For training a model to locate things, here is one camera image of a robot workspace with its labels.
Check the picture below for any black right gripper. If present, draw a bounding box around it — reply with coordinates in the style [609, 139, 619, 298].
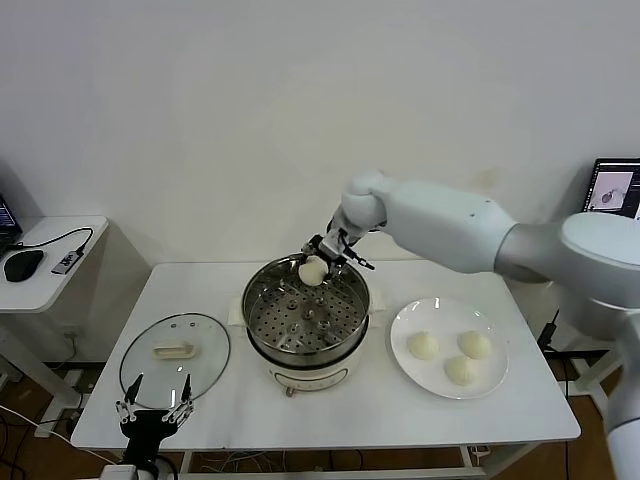
[301, 225, 357, 277]

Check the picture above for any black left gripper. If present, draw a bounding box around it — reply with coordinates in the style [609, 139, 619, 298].
[115, 373, 195, 444]

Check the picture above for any white steamed baozi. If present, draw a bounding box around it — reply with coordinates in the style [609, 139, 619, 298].
[406, 332, 440, 361]
[444, 355, 480, 387]
[298, 257, 329, 287]
[457, 330, 493, 361]

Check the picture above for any round glass pot lid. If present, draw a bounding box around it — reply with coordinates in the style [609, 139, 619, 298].
[118, 313, 232, 409]

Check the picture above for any perforated steel steamer basket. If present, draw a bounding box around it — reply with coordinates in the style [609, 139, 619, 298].
[241, 253, 371, 369]

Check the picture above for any round white plate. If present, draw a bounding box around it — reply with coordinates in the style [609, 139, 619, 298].
[389, 298, 510, 401]

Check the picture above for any cream electric cooking pot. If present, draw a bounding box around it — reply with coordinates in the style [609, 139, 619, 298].
[227, 284, 386, 400]

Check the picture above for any white side table with mouse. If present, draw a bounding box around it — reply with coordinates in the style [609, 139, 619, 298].
[0, 216, 110, 441]

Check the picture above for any grey usb hub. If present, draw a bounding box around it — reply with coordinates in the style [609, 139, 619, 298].
[52, 249, 85, 276]

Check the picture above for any black computer mouse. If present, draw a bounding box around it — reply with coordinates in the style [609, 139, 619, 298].
[3, 249, 46, 284]

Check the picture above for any black flat bar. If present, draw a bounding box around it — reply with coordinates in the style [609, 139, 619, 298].
[542, 349, 611, 362]

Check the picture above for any white side table with label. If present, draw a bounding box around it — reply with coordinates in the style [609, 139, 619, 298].
[569, 344, 624, 426]

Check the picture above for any grey laptop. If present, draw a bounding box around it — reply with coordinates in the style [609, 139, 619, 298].
[582, 157, 640, 221]

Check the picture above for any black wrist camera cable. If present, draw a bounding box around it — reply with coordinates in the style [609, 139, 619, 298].
[342, 249, 377, 272]

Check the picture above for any white cable bundle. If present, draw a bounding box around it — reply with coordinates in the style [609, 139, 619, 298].
[199, 449, 284, 474]

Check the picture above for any white floor cable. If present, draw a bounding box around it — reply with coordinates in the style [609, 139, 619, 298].
[0, 404, 126, 469]

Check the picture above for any black usb hub cable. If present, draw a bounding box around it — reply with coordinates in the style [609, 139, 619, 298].
[13, 227, 95, 257]

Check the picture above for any white table leg frame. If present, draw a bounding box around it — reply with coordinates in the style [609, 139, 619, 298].
[164, 444, 489, 480]

